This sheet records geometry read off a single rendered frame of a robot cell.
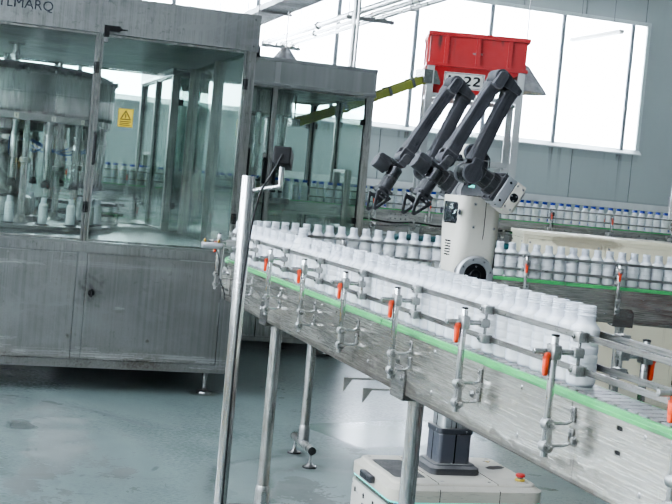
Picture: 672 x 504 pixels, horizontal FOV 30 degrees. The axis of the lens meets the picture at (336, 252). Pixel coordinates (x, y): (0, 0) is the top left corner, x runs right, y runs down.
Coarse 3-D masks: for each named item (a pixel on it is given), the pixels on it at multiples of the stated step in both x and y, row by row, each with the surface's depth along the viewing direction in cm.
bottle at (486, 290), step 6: (486, 282) 301; (492, 282) 303; (486, 288) 301; (480, 294) 302; (486, 294) 301; (480, 300) 300; (486, 300) 300; (474, 312) 302; (474, 318) 302; (474, 330) 302; (480, 330) 300; (474, 342) 301; (474, 348) 301; (480, 348) 300
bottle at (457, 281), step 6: (456, 276) 318; (462, 276) 318; (456, 282) 318; (456, 288) 318; (450, 294) 318; (450, 306) 318; (450, 312) 318; (450, 318) 318; (444, 330) 319; (450, 330) 317; (444, 336) 319; (450, 336) 317
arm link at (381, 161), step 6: (378, 156) 512; (384, 156) 512; (402, 156) 513; (408, 156) 512; (372, 162) 514; (378, 162) 511; (384, 162) 512; (390, 162) 513; (396, 162) 513; (402, 162) 512; (408, 162) 513; (378, 168) 512; (384, 168) 512
